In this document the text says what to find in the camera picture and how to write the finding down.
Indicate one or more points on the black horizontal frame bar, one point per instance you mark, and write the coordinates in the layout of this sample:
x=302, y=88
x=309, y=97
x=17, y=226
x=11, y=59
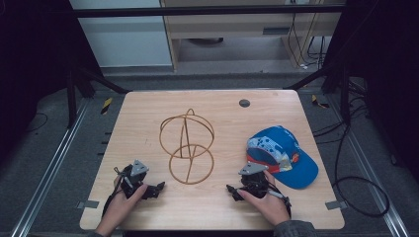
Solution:
x=197, y=10

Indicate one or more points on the black curtain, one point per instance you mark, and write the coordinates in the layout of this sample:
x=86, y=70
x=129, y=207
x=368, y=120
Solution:
x=36, y=59
x=385, y=65

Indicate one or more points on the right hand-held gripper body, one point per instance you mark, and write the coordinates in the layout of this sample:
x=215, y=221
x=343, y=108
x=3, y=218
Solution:
x=253, y=181

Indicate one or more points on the grey table edge bracket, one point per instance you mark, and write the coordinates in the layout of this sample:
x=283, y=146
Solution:
x=88, y=204
x=336, y=205

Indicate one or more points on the white cabinet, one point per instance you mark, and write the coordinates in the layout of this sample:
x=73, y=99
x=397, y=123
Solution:
x=122, y=36

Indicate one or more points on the blue baseball cap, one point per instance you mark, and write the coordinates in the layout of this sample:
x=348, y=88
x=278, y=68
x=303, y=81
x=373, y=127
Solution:
x=285, y=158

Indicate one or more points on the grey round table grommet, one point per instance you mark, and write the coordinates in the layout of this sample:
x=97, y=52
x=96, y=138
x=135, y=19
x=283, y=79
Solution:
x=244, y=103

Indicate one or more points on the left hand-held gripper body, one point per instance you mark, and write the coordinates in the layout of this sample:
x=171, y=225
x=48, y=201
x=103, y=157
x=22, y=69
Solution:
x=135, y=179

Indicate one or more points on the yellow black floor tape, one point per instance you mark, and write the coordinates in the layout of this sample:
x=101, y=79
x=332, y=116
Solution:
x=318, y=102
x=106, y=106

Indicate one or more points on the person's right hand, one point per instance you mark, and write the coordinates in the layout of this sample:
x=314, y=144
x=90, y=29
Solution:
x=268, y=204

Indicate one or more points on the person's left hand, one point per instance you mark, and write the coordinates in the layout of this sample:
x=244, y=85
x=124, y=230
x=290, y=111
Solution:
x=120, y=205

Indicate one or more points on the black metal stand leg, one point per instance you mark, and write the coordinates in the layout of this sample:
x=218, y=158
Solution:
x=84, y=82
x=332, y=79

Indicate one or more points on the light wooden desk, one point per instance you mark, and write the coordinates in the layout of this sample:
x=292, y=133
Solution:
x=230, y=26

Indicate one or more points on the silver metal floor rail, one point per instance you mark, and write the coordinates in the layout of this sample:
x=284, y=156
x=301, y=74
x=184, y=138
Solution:
x=46, y=171
x=372, y=174

